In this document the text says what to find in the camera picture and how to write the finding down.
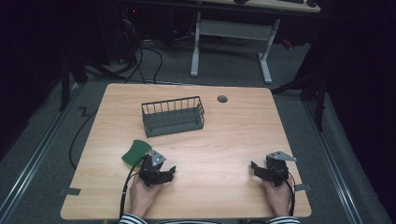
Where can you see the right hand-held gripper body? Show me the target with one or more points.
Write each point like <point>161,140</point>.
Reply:
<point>276,169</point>

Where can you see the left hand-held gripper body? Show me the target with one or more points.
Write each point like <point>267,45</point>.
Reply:
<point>150,170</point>

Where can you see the person's left hand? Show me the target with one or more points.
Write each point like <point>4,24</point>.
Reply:
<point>141,197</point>

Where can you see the person's right hand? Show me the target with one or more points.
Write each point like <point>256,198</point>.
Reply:
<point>280,199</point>

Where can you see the green scouring pad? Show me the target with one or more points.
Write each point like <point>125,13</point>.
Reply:
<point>135,153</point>

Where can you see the grey tape strip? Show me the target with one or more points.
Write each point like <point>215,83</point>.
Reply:
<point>302,187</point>
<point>72,191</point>

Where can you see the black metal stand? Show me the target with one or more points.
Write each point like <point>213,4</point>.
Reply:
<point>64,84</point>
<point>319,93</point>

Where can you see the red object under desk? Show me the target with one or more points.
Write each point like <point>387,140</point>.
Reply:
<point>287,44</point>

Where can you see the white-framed wooden desk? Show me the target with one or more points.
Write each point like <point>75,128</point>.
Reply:
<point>236,29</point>

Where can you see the dark computer tower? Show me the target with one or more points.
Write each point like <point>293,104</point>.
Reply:
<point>132,21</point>

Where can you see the silver floor rail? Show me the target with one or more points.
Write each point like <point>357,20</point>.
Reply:
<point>330,158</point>
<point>34,158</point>

